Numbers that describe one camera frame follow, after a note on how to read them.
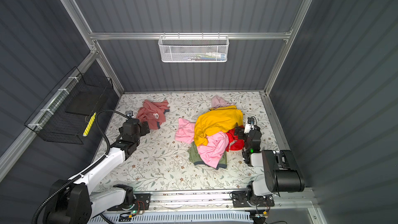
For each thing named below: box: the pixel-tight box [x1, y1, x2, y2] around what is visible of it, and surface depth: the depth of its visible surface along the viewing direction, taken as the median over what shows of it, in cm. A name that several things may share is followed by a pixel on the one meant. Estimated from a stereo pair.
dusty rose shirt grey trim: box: [135, 99, 170, 130], surface depth 104 cm
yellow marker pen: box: [82, 112, 97, 137], surface depth 70 cm
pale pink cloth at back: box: [211, 95, 236, 109], surface depth 114 cm
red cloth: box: [225, 128, 245, 152], surface depth 92 cm
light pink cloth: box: [174, 118, 230, 169], surface depth 87 cm
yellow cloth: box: [193, 105, 244, 147], surface depth 93 cm
